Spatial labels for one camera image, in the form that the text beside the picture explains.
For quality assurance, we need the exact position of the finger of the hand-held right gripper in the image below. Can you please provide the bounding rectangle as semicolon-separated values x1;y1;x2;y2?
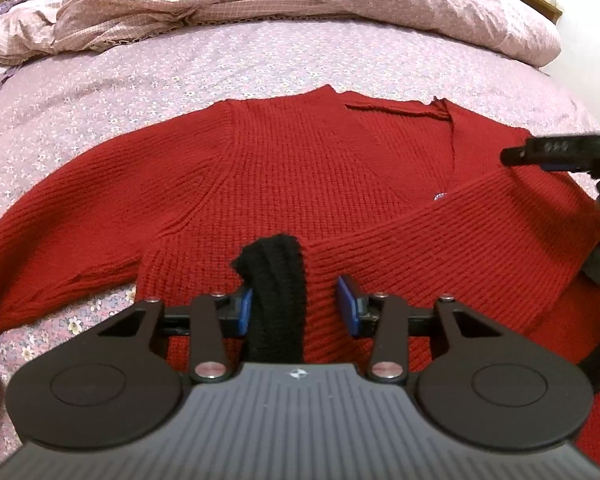
500;132;600;172

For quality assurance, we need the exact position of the red knit cardigan black trim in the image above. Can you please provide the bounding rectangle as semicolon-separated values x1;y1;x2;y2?
0;85;600;466

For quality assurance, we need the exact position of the pink quilt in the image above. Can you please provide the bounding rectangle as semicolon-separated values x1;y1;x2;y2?
0;0;563;68

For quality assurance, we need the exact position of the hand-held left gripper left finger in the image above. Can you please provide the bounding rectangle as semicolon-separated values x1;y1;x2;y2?
96;287;254;382

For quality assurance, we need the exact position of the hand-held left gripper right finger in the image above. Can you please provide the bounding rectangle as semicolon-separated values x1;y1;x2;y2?
336;276;504;382

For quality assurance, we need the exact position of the pink floral bed sheet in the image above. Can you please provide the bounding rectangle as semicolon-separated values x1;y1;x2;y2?
0;17;600;480

